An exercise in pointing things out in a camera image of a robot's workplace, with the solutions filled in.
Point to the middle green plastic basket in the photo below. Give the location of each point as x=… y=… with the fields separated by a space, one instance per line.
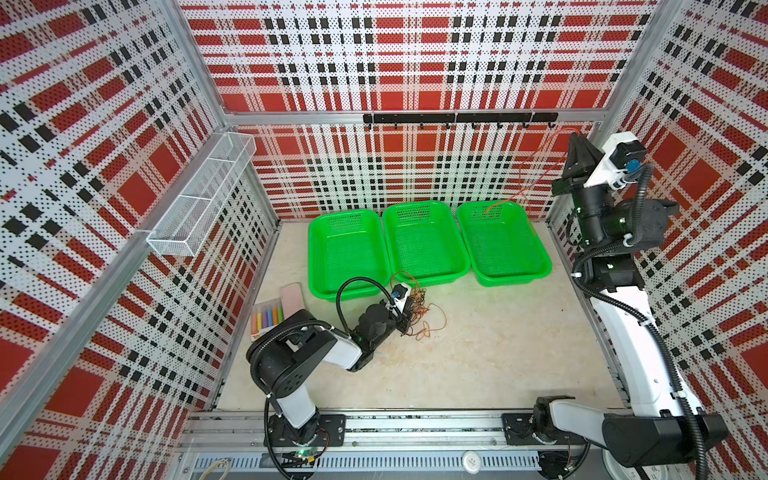
x=424 y=243

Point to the black hook rail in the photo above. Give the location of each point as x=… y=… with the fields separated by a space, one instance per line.
x=523 y=118

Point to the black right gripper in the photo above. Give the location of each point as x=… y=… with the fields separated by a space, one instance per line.
x=579 y=154

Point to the metal base rail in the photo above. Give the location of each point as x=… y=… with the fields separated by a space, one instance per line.
x=397 y=444

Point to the pink eraser block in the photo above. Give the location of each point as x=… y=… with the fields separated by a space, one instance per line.
x=292 y=300

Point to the green plastic basket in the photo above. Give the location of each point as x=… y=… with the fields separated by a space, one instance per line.
x=344 y=245
x=503 y=246
x=424 y=243

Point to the white wire mesh shelf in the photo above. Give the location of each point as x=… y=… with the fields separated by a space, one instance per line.
x=185 y=226

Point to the left green plastic basket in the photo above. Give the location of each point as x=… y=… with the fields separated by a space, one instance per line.
x=344 y=245

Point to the right green plastic basket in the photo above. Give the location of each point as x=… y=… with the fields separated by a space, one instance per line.
x=503 y=246

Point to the coloured marker pack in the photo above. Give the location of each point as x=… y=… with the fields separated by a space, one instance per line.
x=264 y=317

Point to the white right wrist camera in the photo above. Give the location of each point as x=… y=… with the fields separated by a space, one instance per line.
x=623 y=155

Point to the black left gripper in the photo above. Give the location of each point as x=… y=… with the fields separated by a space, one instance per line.
x=404 y=320

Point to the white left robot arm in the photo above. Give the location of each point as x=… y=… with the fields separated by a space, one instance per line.
x=283 y=359

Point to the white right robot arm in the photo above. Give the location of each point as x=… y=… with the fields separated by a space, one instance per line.
x=617 y=218

